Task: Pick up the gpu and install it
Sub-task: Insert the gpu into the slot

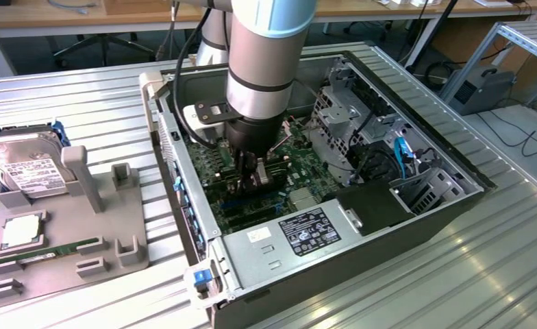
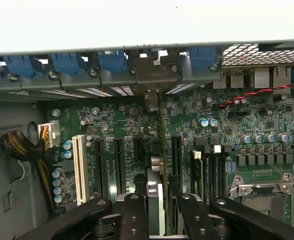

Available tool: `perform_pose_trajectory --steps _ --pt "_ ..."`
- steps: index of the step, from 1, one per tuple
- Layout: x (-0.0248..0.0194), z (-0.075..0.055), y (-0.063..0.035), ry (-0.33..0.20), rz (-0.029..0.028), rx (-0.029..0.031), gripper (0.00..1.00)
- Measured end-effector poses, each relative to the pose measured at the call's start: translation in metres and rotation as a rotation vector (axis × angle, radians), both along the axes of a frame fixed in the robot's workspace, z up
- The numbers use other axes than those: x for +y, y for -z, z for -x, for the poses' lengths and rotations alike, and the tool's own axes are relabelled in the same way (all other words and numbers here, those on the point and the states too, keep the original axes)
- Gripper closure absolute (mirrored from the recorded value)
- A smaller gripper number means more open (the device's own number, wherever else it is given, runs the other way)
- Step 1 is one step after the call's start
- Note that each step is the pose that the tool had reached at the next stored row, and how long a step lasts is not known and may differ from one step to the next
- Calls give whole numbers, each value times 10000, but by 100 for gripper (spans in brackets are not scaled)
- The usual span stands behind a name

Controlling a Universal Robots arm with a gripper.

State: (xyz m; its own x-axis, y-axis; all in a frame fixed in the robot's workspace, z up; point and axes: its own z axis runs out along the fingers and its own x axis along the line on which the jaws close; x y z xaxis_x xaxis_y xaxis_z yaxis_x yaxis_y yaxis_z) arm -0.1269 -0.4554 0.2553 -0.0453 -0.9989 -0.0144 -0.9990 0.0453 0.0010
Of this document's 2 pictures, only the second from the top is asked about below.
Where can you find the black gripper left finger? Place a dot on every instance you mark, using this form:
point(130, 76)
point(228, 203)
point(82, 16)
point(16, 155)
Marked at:
point(133, 220)

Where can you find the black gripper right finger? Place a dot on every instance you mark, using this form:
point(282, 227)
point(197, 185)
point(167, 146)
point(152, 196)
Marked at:
point(194, 220)

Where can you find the black RAM slot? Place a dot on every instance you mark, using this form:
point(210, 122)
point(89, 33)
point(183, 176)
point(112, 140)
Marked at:
point(222, 175)
point(208, 175)
point(215, 175)

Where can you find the short black expansion slot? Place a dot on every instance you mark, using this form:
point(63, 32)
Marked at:
point(139, 150)

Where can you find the white expansion slot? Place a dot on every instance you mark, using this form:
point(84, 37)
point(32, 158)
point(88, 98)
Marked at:
point(80, 170)

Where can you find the CPU socket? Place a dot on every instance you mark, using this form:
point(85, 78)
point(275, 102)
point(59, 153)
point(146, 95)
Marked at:
point(269, 205)

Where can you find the green motherboard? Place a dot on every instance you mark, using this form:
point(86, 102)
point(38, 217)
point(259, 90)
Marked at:
point(127, 120)

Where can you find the white power connector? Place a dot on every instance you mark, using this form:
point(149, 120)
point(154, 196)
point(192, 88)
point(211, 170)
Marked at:
point(53, 135)

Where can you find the blue slot retention clip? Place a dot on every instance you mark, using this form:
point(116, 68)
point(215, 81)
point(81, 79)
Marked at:
point(112, 61)
point(67, 63)
point(202, 58)
point(22, 66)

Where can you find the grey computer case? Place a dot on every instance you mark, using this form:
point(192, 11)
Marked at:
point(12, 115)

